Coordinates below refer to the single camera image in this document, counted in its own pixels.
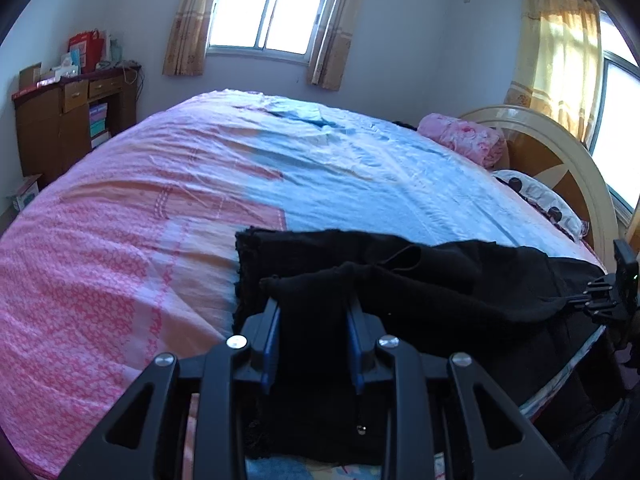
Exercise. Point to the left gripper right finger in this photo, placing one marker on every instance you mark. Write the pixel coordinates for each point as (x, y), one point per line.
(442, 411)

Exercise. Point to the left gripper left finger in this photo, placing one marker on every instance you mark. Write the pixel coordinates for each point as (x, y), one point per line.
(143, 435)

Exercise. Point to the black pants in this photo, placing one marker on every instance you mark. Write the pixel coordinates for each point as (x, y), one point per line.
(505, 306)

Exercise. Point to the white dotted pillow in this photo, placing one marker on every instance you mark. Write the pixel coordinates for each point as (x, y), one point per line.
(545, 201)

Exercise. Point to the cream wooden headboard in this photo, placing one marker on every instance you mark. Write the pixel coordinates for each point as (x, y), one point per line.
(540, 147)

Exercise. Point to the pink and blue bed sheet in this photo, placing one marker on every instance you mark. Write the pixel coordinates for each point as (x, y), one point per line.
(131, 252)

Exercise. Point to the pink floral folded blanket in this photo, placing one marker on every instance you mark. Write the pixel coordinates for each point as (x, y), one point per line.
(480, 144)

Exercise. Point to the yellow side curtain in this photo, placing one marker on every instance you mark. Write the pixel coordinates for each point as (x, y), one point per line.
(559, 67)

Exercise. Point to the white box on floor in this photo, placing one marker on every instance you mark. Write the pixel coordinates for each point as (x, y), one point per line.
(24, 192)

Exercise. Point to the brown wooden desk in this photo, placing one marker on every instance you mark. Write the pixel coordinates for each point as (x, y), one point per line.
(59, 124)

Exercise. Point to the beige curtain right of window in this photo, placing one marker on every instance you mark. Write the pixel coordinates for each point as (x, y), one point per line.
(331, 47)

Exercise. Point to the beige curtain of window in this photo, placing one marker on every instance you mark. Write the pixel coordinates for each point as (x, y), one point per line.
(331, 47)
(187, 42)

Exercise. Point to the cardboard box on desk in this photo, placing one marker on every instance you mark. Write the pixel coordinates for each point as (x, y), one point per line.
(29, 76)

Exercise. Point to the beige curtain left of window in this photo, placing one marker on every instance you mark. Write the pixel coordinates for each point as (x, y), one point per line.
(187, 42)

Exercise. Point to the red gift bag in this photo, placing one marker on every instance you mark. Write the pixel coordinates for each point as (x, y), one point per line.
(87, 49)

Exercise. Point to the window with white frame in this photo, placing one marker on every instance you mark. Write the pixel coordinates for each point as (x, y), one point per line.
(282, 29)

